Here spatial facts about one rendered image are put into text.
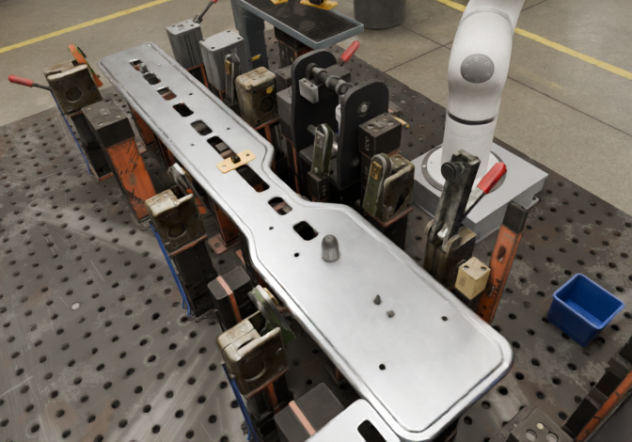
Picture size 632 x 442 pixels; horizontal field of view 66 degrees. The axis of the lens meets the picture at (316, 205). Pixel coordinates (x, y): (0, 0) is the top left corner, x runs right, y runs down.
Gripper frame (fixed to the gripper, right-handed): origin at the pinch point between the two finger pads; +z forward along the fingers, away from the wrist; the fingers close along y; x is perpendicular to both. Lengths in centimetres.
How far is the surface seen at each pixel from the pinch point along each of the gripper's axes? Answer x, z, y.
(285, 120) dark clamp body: 2.9, 22.4, 19.0
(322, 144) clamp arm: 19.7, 17.1, 27.2
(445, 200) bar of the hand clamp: 49, 11, 35
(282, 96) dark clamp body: 2.3, 16.5, 18.3
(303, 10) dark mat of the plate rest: -9.2, 8.2, -5.5
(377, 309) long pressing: 47, 24, 50
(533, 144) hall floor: 30, 124, -142
